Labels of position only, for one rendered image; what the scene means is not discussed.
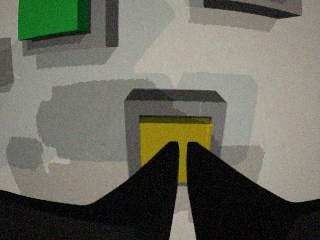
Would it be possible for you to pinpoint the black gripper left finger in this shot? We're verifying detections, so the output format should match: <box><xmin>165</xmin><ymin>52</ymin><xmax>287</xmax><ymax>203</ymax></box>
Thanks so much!
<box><xmin>0</xmin><ymin>141</ymin><xmax>179</xmax><ymax>240</ymax></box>

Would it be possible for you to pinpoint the green button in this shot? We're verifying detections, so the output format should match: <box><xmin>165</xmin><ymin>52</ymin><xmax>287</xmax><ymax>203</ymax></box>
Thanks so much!
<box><xmin>17</xmin><ymin>0</ymin><xmax>119</xmax><ymax>56</ymax></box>

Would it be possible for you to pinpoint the yellow button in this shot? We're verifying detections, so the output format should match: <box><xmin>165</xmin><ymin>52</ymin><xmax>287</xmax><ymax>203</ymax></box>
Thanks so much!
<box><xmin>124</xmin><ymin>89</ymin><xmax>228</xmax><ymax>187</ymax></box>

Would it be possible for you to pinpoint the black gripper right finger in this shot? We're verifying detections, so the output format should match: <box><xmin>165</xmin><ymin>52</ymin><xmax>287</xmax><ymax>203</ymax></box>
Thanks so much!
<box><xmin>187</xmin><ymin>141</ymin><xmax>320</xmax><ymax>240</ymax></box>

